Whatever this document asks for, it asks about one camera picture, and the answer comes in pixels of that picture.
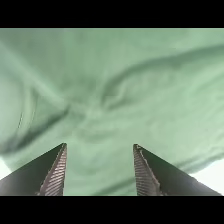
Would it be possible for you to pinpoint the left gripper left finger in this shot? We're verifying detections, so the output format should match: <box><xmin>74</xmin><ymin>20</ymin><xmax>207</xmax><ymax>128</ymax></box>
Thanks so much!
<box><xmin>0</xmin><ymin>142</ymin><xmax>68</xmax><ymax>197</ymax></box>

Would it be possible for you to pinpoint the green T-shirt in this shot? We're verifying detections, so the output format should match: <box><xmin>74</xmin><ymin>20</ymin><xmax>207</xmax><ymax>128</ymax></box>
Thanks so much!
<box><xmin>0</xmin><ymin>27</ymin><xmax>224</xmax><ymax>197</ymax></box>

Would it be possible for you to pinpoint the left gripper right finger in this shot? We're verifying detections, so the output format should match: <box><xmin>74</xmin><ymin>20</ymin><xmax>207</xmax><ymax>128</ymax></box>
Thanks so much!
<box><xmin>132</xmin><ymin>143</ymin><xmax>222</xmax><ymax>197</ymax></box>

